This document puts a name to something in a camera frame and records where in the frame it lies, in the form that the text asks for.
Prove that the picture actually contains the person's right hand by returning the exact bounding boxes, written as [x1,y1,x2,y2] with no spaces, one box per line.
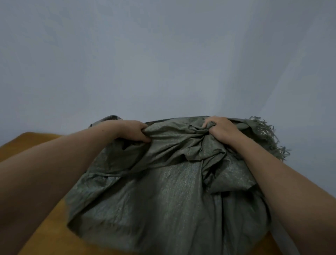
[202,116,244,143]

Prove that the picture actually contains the person's left hand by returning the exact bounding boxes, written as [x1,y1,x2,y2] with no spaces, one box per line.
[115,120,152,143]

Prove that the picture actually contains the grey fringed shawl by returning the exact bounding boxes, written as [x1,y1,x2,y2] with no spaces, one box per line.
[65,115,291,255]

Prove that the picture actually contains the person's right forearm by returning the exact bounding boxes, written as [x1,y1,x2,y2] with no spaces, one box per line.
[231,130,336,255]

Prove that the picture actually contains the person's left forearm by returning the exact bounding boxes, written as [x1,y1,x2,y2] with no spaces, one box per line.
[0,121,124,255]

